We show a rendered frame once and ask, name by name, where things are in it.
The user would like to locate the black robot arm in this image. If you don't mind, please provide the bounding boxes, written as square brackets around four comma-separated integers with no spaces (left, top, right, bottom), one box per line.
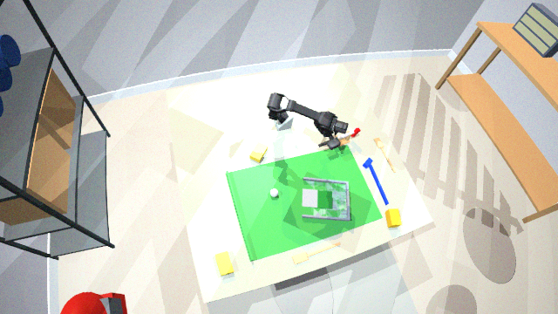
[266,92,349,135]

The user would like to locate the green flat mat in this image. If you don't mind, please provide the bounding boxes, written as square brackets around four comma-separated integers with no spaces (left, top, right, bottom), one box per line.
[229,145,383,261]

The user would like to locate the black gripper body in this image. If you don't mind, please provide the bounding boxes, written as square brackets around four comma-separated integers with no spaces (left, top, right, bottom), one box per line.
[314,121,341,150]

